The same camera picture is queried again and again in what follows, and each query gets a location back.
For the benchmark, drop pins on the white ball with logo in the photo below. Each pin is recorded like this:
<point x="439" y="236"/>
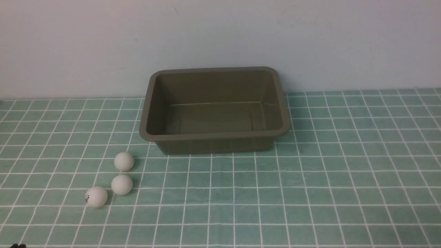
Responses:
<point x="96" y="197"/>

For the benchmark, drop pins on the olive green plastic bin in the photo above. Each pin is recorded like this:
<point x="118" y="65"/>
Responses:
<point x="214" y="110"/>

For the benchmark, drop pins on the green checkered table cloth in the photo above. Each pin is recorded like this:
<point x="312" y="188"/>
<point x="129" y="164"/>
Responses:
<point x="357" y="169"/>

